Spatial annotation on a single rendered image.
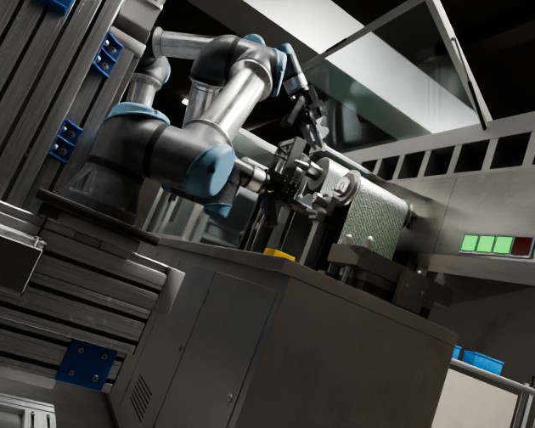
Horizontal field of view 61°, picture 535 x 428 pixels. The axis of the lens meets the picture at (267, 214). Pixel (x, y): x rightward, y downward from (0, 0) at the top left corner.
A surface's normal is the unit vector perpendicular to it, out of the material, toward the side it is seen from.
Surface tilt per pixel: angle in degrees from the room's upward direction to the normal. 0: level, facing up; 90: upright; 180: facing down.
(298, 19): 90
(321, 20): 90
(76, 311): 90
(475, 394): 90
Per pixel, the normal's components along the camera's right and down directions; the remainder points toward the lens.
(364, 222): 0.43, -0.01
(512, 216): -0.83, -0.40
